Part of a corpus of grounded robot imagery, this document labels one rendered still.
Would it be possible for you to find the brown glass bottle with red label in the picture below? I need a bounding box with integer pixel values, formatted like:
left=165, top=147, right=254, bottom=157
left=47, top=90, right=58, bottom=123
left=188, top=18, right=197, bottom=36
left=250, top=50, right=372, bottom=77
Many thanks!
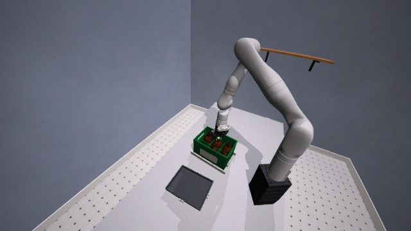
left=213, top=137, right=222, bottom=149

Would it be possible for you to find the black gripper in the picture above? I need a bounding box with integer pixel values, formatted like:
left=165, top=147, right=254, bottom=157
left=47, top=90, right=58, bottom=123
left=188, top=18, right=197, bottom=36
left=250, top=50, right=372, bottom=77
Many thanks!
left=211, top=125, right=229, bottom=141

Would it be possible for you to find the dark green crate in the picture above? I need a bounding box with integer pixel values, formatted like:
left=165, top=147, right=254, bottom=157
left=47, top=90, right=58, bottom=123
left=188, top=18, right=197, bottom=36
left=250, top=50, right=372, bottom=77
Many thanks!
left=193, top=126, right=235, bottom=170

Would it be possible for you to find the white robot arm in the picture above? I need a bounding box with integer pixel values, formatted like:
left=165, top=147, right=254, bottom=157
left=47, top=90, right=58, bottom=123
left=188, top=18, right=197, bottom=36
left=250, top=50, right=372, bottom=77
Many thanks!
left=216, top=38, right=313, bottom=182

